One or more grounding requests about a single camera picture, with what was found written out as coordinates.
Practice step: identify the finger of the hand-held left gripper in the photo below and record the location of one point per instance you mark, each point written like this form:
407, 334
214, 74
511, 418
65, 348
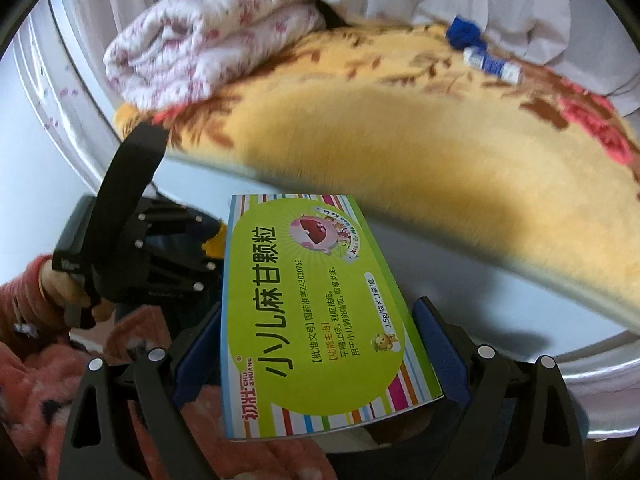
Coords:
175, 280
175, 216

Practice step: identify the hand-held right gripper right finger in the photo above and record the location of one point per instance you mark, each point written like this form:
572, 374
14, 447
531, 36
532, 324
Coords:
440, 342

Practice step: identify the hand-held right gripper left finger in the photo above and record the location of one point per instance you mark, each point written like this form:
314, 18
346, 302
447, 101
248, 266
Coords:
196, 360

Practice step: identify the green striped medicine box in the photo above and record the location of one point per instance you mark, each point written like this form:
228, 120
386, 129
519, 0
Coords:
300, 310

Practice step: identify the person's left hand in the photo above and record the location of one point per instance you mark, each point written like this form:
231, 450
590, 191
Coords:
52, 285

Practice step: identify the rolled pink floral quilt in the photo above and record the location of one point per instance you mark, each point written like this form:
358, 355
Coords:
200, 35

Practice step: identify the yellow floral plush blanket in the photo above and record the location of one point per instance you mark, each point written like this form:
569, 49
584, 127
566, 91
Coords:
400, 160

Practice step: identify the white and blue carton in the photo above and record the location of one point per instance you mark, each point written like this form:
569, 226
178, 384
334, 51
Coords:
492, 64

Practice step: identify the blue crumpled cloth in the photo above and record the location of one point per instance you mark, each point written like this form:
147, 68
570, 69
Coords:
462, 32

